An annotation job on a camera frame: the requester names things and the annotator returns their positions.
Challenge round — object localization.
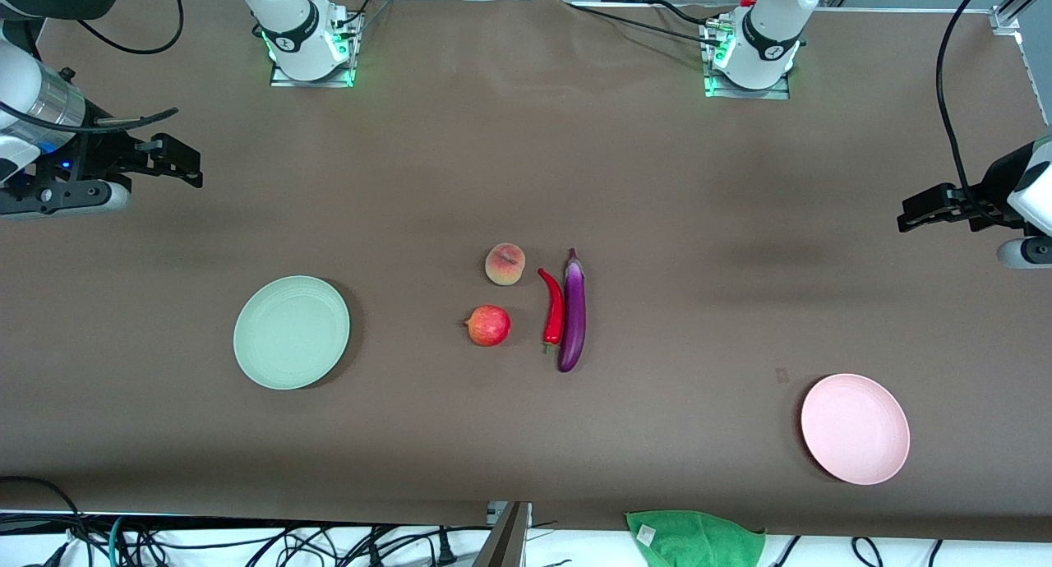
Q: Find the black tangled cable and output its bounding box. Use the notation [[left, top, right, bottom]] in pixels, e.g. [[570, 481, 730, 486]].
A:
[[123, 521, 494, 567]]

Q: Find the pale green round plate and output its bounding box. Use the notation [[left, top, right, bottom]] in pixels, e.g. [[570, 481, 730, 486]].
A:
[[233, 275, 351, 390]]

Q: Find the black looping cable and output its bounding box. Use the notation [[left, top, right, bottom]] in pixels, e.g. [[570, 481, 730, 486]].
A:
[[74, 0, 184, 57]]

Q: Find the green cloth with tag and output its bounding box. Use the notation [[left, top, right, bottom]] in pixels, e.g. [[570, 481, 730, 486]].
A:
[[625, 510, 767, 567]]

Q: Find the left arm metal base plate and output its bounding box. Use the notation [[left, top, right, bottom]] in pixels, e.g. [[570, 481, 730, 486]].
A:
[[703, 18, 792, 101]]

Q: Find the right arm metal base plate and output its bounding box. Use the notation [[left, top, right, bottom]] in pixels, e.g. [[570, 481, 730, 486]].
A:
[[270, 10, 358, 89]]

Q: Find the aluminium frame profile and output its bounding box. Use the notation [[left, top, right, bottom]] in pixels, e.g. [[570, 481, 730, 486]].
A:
[[990, 0, 1052, 35]]

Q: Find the long black left arm cable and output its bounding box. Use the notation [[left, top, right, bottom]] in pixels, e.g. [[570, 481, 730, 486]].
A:
[[937, 0, 1000, 214]]

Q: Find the yellow pink peach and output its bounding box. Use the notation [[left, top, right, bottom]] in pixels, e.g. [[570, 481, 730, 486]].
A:
[[485, 243, 527, 287]]

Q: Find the red pomegranate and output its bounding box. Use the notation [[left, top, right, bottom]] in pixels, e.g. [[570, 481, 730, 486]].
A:
[[464, 305, 512, 348]]

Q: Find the purple eggplant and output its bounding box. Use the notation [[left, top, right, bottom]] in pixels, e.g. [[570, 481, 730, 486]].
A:
[[557, 248, 588, 374]]

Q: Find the brown table cover sheet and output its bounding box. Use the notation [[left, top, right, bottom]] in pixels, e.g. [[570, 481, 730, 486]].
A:
[[0, 0, 1052, 543]]

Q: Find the black curved floor cable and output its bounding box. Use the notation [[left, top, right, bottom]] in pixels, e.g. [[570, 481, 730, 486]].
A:
[[0, 475, 93, 567]]

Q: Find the pale pink round plate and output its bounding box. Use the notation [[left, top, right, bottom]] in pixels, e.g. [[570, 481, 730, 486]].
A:
[[801, 373, 911, 486]]

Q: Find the teal cable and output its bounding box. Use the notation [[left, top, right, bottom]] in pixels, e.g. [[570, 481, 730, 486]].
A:
[[105, 515, 128, 567]]

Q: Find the grey metal post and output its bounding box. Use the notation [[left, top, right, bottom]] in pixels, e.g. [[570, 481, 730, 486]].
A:
[[473, 501, 533, 567]]

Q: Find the red chili pepper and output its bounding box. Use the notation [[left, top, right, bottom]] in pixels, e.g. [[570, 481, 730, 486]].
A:
[[538, 268, 566, 355]]

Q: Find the black cable to base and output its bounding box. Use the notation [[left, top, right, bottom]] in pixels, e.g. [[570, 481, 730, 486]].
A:
[[567, 0, 726, 47]]

